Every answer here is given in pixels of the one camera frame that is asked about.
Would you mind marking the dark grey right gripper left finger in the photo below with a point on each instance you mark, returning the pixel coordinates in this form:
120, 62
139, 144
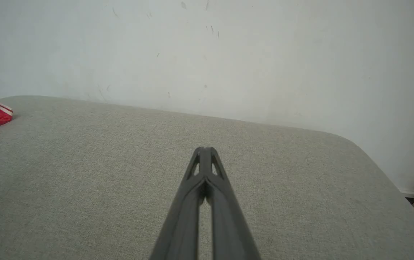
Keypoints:
183, 216

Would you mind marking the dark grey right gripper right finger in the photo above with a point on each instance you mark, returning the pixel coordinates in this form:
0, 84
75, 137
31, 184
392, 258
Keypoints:
228, 224

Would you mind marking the grey fabric sofa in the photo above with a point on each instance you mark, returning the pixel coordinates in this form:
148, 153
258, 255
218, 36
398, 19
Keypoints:
84, 173

